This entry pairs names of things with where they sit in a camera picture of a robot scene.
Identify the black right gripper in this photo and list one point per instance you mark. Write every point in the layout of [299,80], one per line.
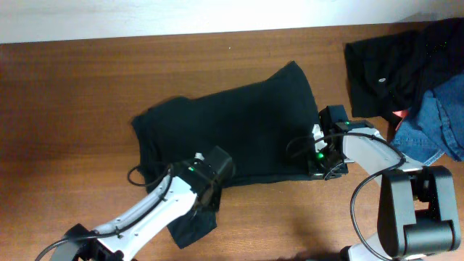
[319,175]

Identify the dark green cloth garment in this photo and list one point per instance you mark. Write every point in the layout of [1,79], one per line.
[254,124]

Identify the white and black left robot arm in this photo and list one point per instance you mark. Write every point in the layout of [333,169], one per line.
[191,185]

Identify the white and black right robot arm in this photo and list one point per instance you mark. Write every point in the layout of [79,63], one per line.
[417,210]

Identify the blue denim jeans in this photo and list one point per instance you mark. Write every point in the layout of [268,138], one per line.
[437,127]

